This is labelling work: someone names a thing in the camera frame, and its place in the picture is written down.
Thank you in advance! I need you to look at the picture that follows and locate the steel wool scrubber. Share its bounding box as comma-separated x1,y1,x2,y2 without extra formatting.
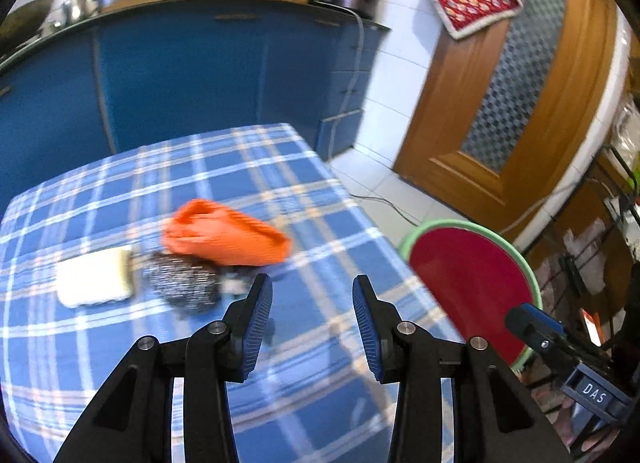
141,251,224,315

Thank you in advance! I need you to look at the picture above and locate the blue plaid tablecloth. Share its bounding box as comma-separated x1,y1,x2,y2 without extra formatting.
0,123,466,463

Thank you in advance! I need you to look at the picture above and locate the small white scrap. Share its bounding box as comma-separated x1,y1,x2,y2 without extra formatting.
220,270,253,296

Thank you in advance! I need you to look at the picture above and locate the black wok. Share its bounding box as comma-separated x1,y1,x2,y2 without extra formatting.
0,0,56,51

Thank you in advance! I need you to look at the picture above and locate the pale yellow sponge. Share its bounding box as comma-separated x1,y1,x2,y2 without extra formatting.
55,249,136,309

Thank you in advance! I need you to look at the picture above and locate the white power cord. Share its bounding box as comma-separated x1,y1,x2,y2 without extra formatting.
325,13,368,124

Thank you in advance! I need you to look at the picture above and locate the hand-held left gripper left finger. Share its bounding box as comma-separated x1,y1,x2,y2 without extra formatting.
52,273,274,463

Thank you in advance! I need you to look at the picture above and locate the clear plastic bag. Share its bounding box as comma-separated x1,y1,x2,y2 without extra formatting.
617,98,640,179

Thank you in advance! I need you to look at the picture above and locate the wooden door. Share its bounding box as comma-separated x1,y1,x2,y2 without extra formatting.
392,0,621,239

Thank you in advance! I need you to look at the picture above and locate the person's right hand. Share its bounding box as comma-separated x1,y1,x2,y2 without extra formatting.
554,392,620,455

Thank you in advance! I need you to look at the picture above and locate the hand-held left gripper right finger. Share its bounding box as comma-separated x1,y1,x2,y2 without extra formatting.
351,274,573,463

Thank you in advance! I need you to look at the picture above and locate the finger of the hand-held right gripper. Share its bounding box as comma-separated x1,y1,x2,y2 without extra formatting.
504,303,568,351

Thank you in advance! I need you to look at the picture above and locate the orange cloth mitt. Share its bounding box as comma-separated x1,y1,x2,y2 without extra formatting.
161,199,293,266

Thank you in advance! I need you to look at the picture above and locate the black wire rack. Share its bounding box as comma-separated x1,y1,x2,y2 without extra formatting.
530,143,640,424

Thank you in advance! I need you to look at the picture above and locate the steel pot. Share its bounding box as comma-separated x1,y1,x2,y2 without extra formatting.
60,0,98,26

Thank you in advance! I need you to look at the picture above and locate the red basin with green rim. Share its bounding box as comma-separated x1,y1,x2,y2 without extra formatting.
397,219,545,374

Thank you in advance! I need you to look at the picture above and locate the blue kitchen cabinet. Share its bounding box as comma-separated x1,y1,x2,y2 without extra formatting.
0,0,391,204

